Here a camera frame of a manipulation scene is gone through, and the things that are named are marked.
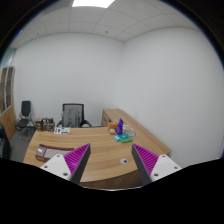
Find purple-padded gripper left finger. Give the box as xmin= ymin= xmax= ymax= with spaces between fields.
xmin=41 ymin=144 xmax=91 ymax=184

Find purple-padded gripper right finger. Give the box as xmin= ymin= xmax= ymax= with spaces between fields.
xmin=132 ymin=144 xmax=181 ymax=186

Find white and green box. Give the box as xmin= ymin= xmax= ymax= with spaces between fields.
xmin=54 ymin=127 xmax=70 ymax=134

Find green flat box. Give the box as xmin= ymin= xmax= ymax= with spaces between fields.
xmin=119 ymin=134 xmax=132 ymax=143

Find wooden L-shaped desk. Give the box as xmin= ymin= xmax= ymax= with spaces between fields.
xmin=24 ymin=109 xmax=171 ymax=189

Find blue small box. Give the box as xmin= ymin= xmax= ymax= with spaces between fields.
xmin=113 ymin=135 xmax=120 ymax=141

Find clear plastic package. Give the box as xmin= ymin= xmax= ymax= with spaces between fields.
xmin=123 ymin=125 xmax=137 ymax=137

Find grey mesh office chair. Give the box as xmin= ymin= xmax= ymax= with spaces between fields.
xmin=57 ymin=103 xmax=91 ymax=128

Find dark boxes on floor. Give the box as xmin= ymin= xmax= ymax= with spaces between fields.
xmin=36 ymin=117 xmax=55 ymax=132

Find purple standing box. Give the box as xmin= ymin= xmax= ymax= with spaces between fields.
xmin=116 ymin=118 xmax=124 ymax=135

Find orange box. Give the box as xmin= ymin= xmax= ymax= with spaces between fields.
xmin=107 ymin=123 xmax=118 ymax=130

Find black visitor chair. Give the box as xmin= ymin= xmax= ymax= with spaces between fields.
xmin=16 ymin=100 xmax=35 ymax=141

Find black chair at left edge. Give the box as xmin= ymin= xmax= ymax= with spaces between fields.
xmin=0 ymin=124 xmax=11 ymax=159

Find ceiling light panel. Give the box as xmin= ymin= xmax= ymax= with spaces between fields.
xmin=72 ymin=0 xmax=115 ymax=8

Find desk cable grommet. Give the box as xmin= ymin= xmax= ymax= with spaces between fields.
xmin=120 ymin=158 xmax=128 ymax=164

